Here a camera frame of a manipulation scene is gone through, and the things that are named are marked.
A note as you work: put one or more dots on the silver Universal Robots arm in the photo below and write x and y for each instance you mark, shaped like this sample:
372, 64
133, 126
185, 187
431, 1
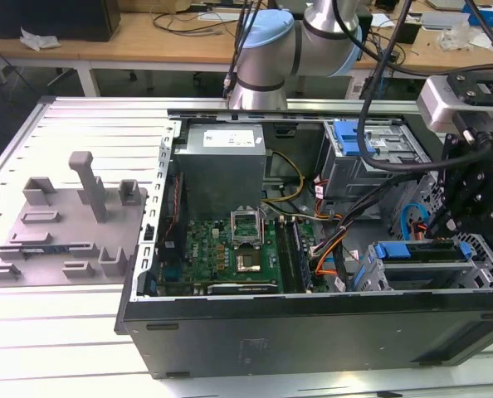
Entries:
263, 62

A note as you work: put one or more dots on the grey disk bay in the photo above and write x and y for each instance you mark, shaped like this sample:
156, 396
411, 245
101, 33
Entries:
429, 269

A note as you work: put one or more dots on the cluttered wooden desk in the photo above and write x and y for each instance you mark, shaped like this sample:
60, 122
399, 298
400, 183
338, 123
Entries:
437, 58

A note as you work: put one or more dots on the grey drive cage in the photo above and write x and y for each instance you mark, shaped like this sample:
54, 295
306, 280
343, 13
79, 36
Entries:
354, 178

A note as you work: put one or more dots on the clear plastic bag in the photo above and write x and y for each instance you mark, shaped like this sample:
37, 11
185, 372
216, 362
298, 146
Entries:
458, 37

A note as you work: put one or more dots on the blue plastic latch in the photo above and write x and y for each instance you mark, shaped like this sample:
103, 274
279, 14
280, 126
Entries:
348, 139

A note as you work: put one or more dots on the small black box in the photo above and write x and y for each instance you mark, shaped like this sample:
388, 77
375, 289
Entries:
412, 35

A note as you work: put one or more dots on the grey flat device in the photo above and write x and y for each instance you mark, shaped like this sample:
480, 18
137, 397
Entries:
443, 20

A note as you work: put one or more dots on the RAM stick with black chips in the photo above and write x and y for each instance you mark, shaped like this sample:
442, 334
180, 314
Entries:
302, 253

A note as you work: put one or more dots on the black RAM slot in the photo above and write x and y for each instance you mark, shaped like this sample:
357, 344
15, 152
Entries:
286, 257

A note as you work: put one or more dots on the CPU socket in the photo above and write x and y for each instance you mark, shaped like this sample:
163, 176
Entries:
248, 261

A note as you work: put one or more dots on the black open PC case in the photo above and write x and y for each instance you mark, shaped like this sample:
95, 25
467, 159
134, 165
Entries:
271, 331

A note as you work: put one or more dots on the black graphics card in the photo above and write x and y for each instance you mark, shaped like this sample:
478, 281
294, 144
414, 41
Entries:
242, 289

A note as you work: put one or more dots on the grey power supply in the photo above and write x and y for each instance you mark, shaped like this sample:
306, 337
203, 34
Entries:
217, 174

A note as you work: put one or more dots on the green motherboard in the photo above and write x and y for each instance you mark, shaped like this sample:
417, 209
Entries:
207, 248

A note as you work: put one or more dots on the long wooden desk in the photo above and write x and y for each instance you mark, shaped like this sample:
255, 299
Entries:
126, 49

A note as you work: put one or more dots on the grey parts rack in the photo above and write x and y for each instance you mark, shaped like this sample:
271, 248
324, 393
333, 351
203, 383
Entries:
64, 240

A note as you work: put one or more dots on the large black box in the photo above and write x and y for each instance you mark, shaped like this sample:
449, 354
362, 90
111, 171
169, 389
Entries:
64, 20

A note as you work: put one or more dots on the white crumpled paper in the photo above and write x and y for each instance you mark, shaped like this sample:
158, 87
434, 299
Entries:
39, 39

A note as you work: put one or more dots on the black camera bracket with label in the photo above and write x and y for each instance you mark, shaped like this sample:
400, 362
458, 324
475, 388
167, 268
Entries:
466, 89

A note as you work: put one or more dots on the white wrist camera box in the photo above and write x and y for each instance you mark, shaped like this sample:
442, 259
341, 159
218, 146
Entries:
435, 103

